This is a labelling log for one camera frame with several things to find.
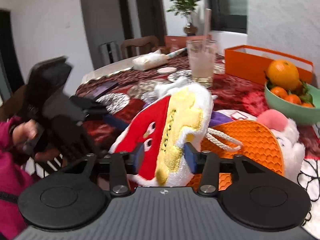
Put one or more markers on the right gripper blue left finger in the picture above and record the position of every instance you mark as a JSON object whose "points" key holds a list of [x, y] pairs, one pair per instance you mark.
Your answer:
{"points": [[124, 163]]}

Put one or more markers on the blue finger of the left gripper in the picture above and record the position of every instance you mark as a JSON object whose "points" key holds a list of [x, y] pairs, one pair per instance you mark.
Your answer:
{"points": [[115, 122]]}

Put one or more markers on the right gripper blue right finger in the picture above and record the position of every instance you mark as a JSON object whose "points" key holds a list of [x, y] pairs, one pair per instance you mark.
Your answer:
{"points": [[208, 165]]}

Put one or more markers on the red yellow plush toy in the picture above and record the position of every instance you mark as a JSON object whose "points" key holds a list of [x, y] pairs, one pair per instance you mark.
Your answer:
{"points": [[180, 114]]}

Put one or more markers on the magenta sleeve forearm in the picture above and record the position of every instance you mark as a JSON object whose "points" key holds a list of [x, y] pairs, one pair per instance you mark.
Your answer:
{"points": [[13, 181]]}

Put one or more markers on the person's left hand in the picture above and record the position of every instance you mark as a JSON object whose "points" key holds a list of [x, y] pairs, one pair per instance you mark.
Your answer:
{"points": [[28, 131]]}

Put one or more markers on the smartphone on table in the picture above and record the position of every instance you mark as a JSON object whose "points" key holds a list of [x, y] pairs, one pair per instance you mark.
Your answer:
{"points": [[101, 90]]}

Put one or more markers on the purple cloth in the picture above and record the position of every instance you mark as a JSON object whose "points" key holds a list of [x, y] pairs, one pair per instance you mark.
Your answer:
{"points": [[218, 118]]}

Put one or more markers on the orange silicone round mat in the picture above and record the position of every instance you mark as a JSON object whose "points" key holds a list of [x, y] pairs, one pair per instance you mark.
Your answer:
{"points": [[259, 144]]}

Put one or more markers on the white tissue pack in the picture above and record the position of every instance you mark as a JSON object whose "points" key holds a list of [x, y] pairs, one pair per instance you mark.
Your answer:
{"points": [[150, 61]]}

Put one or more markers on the grey radiator heater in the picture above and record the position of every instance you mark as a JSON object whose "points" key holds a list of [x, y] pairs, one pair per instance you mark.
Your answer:
{"points": [[109, 52]]}

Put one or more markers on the round pink white coaster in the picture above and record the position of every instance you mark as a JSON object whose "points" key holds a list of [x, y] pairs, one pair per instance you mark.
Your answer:
{"points": [[166, 70]]}

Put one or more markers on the wooden dining chair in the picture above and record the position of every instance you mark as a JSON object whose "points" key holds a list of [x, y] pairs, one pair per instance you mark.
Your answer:
{"points": [[139, 46]]}

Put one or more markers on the white pink plush bunny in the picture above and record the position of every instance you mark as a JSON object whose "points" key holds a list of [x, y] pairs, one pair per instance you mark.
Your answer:
{"points": [[286, 132]]}

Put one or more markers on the small tangerine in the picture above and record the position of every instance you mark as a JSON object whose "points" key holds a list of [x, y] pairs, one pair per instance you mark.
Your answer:
{"points": [[279, 92], [293, 98]]}

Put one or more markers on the orange storage box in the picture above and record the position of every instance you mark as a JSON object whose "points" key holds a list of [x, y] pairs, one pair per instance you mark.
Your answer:
{"points": [[251, 63]]}

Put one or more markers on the glass cup with drink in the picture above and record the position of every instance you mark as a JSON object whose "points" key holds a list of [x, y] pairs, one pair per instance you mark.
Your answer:
{"points": [[202, 57]]}

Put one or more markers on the green fruit bowl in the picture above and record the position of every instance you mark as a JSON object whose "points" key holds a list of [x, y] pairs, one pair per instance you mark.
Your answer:
{"points": [[300, 114]]}

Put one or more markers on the large orange fruit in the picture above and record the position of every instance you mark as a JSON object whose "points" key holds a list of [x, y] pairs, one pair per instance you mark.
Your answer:
{"points": [[284, 74]]}

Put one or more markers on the potted green plant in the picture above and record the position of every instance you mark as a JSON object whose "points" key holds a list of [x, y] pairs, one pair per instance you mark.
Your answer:
{"points": [[185, 8]]}

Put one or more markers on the pale drinking straw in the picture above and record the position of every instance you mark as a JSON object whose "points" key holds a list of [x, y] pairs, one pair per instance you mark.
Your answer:
{"points": [[207, 23]]}

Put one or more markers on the dark framed window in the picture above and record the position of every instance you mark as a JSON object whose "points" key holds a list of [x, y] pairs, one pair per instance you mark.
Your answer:
{"points": [[229, 15]]}

